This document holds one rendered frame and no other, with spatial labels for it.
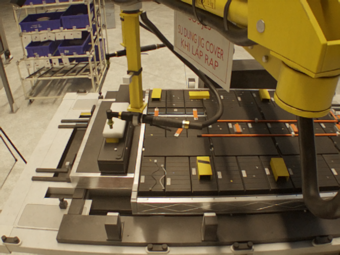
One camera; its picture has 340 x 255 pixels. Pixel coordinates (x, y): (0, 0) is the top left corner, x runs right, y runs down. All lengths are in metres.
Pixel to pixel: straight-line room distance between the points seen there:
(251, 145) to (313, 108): 1.47
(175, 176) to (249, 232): 0.50
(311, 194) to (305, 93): 0.24
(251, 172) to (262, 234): 0.36
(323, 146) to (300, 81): 1.66
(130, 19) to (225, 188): 0.97
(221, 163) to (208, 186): 0.21
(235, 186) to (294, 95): 1.21
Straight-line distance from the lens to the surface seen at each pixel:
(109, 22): 8.17
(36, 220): 1.80
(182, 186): 1.59
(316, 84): 0.44
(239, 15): 0.55
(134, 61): 1.33
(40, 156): 2.22
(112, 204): 1.84
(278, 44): 0.45
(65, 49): 4.34
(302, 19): 0.42
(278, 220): 1.69
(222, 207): 1.59
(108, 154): 1.67
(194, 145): 1.84
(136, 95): 1.41
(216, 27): 0.64
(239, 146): 1.88
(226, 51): 0.72
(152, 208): 1.57
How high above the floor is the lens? 2.15
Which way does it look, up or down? 35 degrees down
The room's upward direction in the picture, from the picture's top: straight up
